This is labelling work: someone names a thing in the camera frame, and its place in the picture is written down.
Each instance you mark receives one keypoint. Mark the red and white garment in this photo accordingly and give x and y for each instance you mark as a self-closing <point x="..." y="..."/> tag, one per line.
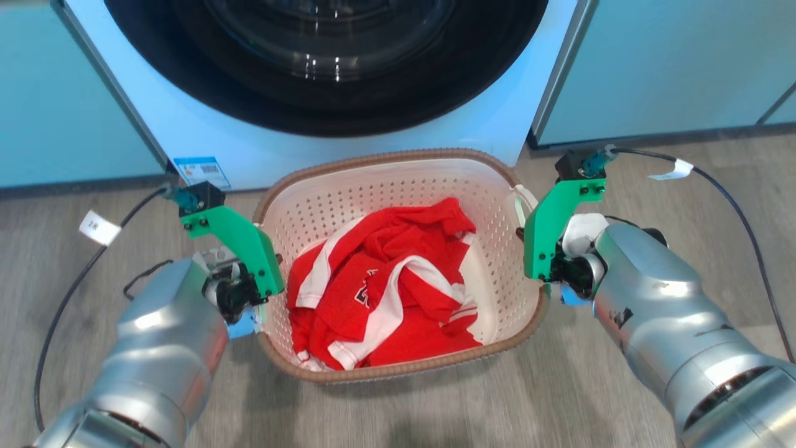
<point x="385" y="292"/>

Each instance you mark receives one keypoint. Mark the black round washer door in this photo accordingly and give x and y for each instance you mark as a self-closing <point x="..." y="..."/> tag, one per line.
<point x="323" y="56"/>

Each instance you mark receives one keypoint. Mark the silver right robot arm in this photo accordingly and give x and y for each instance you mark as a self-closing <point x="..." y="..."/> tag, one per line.
<point x="671" y="311"/>

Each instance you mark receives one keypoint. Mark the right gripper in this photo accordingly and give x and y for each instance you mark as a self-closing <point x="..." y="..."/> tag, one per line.
<point x="578" y="267"/>

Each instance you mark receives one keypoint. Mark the green right wrist camera mount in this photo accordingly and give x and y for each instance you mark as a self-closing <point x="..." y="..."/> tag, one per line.
<point x="553" y="218"/>

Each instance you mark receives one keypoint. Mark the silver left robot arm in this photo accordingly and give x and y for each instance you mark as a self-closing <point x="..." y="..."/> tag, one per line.
<point x="155" y="354"/>

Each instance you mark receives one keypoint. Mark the blue energy label sticker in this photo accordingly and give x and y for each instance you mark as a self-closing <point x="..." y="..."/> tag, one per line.
<point x="202" y="171"/>

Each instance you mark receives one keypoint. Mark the white front-load washing machine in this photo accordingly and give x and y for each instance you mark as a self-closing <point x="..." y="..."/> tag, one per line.
<point x="205" y="134"/>

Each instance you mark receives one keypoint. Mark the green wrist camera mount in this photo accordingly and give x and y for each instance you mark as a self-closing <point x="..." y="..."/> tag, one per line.
<point x="553" y="218"/>
<point x="239" y="239"/>

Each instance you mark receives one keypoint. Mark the light blue cabinet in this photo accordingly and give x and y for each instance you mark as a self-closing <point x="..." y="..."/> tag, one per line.
<point x="671" y="62"/>
<point x="56" y="93"/>

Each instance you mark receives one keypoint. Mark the beige perforated laundry basket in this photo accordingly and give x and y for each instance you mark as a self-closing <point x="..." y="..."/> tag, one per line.
<point x="398" y="186"/>

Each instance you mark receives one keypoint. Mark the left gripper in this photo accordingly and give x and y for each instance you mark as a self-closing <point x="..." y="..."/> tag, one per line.
<point x="235" y="297"/>

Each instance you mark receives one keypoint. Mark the green left wrist camera mount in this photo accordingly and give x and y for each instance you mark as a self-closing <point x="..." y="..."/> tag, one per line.
<point x="239" y="239"/>

